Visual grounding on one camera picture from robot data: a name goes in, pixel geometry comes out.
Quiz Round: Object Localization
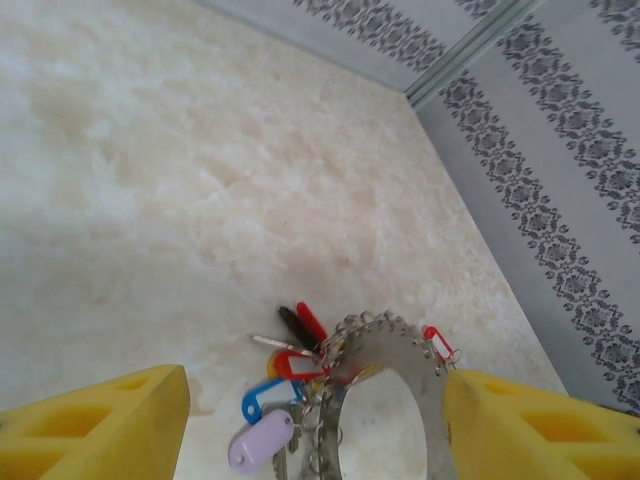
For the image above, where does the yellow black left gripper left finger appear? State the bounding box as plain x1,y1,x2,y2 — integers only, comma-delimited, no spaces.
0,363,191,480

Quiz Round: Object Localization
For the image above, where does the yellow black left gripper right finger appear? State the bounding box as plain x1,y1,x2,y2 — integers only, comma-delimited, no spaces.
441,367,640,480

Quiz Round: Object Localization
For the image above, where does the large metal keyring disc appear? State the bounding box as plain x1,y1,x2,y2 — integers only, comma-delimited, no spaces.
294,309,461,480

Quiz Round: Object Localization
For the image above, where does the blue key tag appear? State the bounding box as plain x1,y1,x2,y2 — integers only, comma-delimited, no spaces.
242,377,305,426

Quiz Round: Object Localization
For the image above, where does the lilac key tag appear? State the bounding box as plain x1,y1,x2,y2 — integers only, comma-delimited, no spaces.
228,409,297,474

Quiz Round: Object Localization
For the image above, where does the silver key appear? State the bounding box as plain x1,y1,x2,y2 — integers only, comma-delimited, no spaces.
272,424,302,480

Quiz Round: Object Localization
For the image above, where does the black key tag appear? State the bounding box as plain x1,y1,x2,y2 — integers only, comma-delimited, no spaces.
277,305,307,347

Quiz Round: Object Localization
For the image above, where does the slim red key tag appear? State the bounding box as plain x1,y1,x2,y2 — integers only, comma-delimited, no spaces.
295,300,330,347

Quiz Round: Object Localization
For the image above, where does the aluminium frame post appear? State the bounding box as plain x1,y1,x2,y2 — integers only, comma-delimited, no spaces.
403,0,547,109

